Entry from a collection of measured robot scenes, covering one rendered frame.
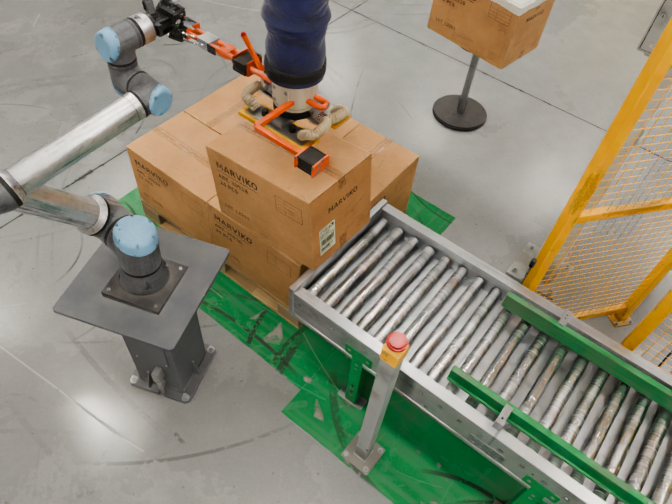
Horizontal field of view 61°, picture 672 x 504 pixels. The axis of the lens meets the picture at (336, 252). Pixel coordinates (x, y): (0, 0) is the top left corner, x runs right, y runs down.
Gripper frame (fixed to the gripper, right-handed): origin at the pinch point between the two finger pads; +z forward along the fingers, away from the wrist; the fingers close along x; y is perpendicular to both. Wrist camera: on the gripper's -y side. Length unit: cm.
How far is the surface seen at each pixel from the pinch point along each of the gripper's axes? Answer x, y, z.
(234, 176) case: -76, 10, 3
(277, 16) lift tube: 1.0, 27.7, 11.6
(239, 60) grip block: -31.7, 0.3, 19.3
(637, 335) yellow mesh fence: -98, 179, 63
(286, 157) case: -65, 26, 18
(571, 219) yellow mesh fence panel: -61, 134, 64
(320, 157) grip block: -31, 59, -2
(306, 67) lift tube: -16.7, 35.9, 17.1
